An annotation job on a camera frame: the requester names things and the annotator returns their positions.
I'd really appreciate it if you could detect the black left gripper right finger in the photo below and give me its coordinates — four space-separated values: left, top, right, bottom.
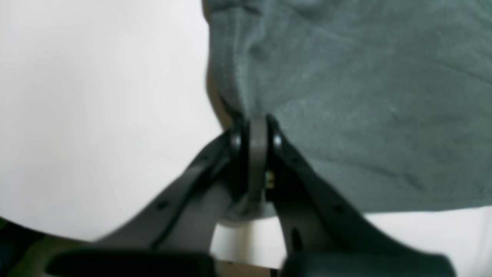
259 115 456 277

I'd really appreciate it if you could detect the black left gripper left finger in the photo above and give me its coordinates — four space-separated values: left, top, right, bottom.
46 117 259 277

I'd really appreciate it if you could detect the dark grey t-shirt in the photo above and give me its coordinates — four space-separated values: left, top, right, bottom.
204 0 492 213

